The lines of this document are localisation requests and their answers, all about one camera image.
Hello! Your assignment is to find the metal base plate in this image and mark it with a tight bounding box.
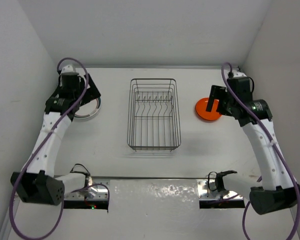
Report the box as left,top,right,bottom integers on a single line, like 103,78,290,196
65,178,111,201
197,178,244,202

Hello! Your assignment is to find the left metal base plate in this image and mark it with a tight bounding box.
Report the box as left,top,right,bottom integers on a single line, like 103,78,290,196
65,178,111,201

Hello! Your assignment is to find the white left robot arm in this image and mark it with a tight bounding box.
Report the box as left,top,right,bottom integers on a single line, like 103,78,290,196
10,64,101,206

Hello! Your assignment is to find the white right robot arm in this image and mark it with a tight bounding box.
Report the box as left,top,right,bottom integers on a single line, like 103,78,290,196
206,72,297,215

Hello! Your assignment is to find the wire dish rack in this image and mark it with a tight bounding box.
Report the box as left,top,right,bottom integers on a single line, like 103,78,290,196
127,78,182,152

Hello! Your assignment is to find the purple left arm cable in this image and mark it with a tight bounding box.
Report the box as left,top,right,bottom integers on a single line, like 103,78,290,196
8,57,90,239

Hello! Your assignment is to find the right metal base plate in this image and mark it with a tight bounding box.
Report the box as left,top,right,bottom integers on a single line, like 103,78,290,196
197,178,244,202

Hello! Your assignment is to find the orange plate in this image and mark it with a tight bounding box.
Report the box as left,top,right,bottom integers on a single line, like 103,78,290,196
194,97,223,123

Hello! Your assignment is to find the dark rimmed white plate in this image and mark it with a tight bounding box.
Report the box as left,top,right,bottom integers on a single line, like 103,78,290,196
74,97,102,121

